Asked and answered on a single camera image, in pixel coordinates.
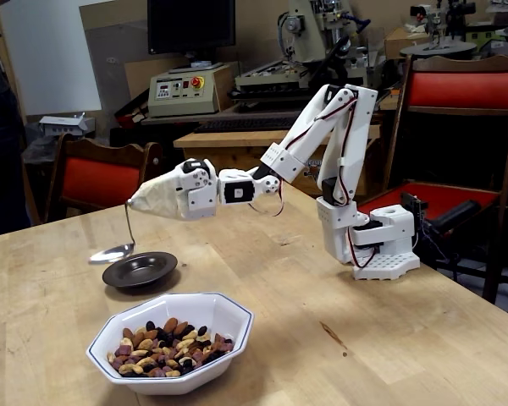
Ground small white device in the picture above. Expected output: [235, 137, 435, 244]
[39, 112, 97, 139]

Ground white board panel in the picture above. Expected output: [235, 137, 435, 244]
[0, 0, 102, 116]

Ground black computer monitor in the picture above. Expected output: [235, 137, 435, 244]
[146, 0, 237, 73]

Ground robot controller circuit board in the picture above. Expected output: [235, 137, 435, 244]
[400, 192, 429, 221]

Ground beige milling machine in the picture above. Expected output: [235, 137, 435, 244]
[230, 0, 389, 112]

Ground red black toolbox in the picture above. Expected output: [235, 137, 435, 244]
[113, 101, 149, 128]

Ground dark wood red-cushion chair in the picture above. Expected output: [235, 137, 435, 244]
[44, 133, 164, 224]

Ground cardboard box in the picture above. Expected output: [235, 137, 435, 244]
[384, 27, 433, 60]

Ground person in dark clothing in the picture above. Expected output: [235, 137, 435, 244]
[0, 12, 31, 236]

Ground green box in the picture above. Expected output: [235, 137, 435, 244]
[465, 23, 508, 48]

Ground round black turntable machine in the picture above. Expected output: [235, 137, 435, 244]
[400, 0, 479, 59]

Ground mixed nuts and raisins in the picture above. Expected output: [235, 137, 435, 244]
[107, 316, 236, 379]

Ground brown board panel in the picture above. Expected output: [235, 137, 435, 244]
[79, 0, 149, 140]

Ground small black plate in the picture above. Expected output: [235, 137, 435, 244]
[102, 251, 179, 290]

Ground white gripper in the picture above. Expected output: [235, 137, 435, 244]
[125, 158, 219, 221]

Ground white octagonal bowl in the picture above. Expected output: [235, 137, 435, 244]
[86, 291, 255, 397]

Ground black keyboard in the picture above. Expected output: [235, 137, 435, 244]
[193, 117, 300, 134]

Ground black cylinder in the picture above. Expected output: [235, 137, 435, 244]
[431, 199, 482, 233]

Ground beige control box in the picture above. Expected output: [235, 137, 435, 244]
[146, 63, 234, 118]

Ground folding wood red-cushion chair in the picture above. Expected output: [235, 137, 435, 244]
[383, 53, 508, 304]

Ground bent metal spoon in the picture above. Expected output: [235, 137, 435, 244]
[88, 201, 137, 266]

